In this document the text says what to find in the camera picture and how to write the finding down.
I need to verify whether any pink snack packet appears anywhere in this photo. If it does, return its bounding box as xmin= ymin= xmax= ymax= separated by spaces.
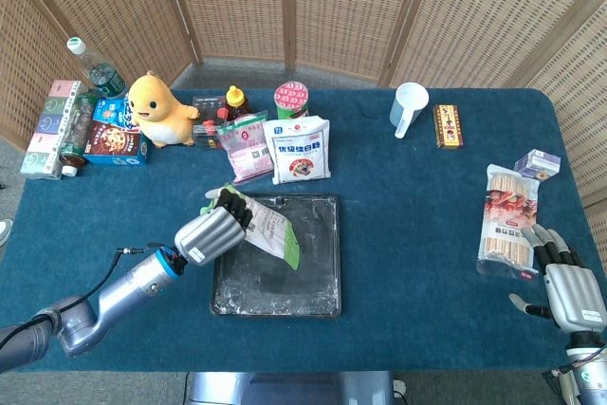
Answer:
xmin=216 ymin=110 xmax=275 ymax=187

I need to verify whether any light blue cup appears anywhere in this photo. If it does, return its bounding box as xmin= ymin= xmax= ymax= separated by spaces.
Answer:
xmin=389 ymin=82 xmax=431 ymax=139

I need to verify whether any clear water bottle green label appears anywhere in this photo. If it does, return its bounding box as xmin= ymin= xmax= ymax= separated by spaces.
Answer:
xmin=65 ymin=36 xmax=128 ymax=99

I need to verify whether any yellow plush dinosaur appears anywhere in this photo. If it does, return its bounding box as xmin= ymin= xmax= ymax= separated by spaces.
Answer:
xmin=127 ymin=70 xmax=201 ymax=149

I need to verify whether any honey bottle yellow cap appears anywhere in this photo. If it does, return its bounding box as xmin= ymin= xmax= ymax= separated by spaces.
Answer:
xmin=223 ymin=84 xmax=250 ymax=122

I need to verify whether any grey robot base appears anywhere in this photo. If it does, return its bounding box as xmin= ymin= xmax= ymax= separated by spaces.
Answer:
xmin=184 ymin=370 xmax=397 ymax=405

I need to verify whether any white castor sugar bag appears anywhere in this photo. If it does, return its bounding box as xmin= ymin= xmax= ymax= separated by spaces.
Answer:
xmin=261 ymin=116 xmax=332 ymax=186

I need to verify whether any breadstick packet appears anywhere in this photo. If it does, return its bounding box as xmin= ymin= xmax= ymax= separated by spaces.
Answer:
xmin=476 ymin=163 xmax=542 ymax=282

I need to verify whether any pastel tissue pack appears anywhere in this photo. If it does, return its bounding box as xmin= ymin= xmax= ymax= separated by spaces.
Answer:
xmin=19 ymin=80 xmax=89 ymax=181

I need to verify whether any wicker folding screen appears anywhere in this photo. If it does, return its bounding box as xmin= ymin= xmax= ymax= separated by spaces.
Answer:
xmin=0 ymin=0 xmax=607 ymax=264

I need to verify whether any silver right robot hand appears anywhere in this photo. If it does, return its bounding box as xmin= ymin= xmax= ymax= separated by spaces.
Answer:
xmin=508 ymin=223 xmax=607 ymax=335

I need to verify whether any green can red lid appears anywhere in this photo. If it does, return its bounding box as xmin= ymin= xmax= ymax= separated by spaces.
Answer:
xmin=274 ymin=81 xmax=311 ymax=121

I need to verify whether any blue table cloth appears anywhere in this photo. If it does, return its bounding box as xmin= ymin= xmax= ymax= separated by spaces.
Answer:
xmin=0 ymin=87 xmax=585 ymax=373

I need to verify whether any black baking tray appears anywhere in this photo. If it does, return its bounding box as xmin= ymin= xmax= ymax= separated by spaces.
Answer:
xmin=210 ymin=193 xmax=342 ymax=319

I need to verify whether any green white snack bag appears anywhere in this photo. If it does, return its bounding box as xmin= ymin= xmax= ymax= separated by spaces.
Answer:
xmin=199 ymin=182 xmax=303 ymax=271

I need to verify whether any blue cookie box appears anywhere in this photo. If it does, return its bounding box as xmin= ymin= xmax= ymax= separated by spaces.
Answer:
xmin=83 ymin=98 xmax=152 ymax=168

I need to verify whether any dark tea bottle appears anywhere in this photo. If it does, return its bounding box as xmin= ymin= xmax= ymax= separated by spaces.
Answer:
xmin=59 ymin=91 xmax=99 ymax=177

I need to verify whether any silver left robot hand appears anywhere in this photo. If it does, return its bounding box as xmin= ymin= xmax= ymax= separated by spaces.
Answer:
xmin=174 ymin=188 xmax=254 ymax=267

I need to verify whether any yellow red small box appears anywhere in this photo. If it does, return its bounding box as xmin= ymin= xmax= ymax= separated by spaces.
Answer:
xmin=432 ymin=103 xmax=465 ymax=150

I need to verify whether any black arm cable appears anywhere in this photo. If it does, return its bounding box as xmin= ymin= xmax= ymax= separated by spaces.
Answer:
xmin=28 ymin=243 xmax=165 ymax=325

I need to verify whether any purple white small box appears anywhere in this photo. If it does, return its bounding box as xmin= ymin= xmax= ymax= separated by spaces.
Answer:
xmin=514 ymin=148 xmax=562 ymax=182

